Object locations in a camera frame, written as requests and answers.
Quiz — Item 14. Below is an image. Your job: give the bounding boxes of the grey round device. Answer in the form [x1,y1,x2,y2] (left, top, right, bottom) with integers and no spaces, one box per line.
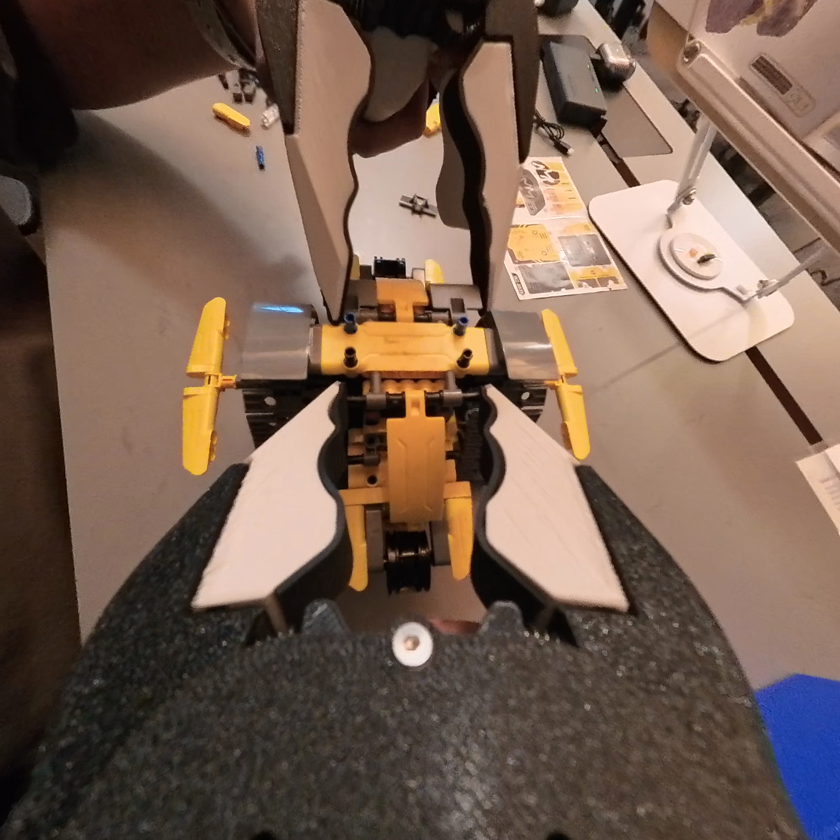
[592,42,638,90]

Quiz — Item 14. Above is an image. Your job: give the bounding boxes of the open instruction booklet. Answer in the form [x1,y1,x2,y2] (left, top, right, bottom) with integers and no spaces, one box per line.
[696,0,840,80]

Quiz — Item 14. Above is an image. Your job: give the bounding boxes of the small black brick pieces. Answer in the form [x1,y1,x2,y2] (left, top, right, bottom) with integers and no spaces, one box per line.
[218,68,261,104]

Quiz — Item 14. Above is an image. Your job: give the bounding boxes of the black adapter cable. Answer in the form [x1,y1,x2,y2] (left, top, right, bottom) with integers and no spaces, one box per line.
[533,110,576,158]

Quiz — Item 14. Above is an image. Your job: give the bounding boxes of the blue plastic object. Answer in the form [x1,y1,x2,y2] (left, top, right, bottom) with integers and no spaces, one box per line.
[753,678,840,840]

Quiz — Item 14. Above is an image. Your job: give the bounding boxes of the person's left forearm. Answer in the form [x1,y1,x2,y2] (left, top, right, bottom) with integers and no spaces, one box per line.
[0,0,263,114]

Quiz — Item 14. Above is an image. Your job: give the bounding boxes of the white paper sheet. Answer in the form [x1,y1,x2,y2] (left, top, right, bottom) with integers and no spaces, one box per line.
[796,442,840,534]

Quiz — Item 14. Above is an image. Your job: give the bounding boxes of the person's left hand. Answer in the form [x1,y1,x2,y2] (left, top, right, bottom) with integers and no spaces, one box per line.
[354,58,462,160]

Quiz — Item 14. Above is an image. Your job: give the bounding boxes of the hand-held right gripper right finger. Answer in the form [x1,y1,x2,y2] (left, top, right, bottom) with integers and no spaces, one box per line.
[471,384,632,624]

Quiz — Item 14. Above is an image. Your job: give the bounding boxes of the black power adapter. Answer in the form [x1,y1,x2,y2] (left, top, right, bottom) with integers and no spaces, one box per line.
[543,41,609,120]

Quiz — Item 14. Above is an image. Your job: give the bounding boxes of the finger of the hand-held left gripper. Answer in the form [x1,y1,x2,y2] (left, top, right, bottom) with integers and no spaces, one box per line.
[435,0,542,311]
[259,0,374,326]

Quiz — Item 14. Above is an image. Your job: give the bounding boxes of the yellow black sticker sheet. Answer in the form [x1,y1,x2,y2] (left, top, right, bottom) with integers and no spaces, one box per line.
[515,156,586,219]
[504,218,628,302]

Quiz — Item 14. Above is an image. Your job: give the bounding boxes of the yellow brick toy vehicle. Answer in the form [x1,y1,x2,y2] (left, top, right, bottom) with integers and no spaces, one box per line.
[180,256,592,595]

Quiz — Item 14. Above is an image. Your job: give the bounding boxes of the white book stand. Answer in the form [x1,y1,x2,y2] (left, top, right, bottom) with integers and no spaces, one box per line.
[588,36,840,363]

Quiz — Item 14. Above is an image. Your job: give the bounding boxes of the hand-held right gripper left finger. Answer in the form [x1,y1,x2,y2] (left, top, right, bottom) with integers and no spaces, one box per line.
[190,381,350,634]

